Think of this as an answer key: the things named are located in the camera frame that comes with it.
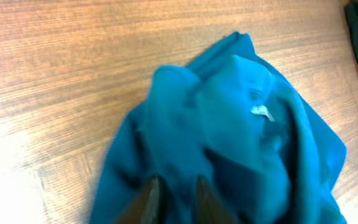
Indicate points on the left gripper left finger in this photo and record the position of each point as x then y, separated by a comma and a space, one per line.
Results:
145, 206

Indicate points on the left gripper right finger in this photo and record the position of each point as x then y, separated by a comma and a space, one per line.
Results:
209, 208

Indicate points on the blue t-shirt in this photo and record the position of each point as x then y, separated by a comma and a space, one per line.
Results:
233, 118

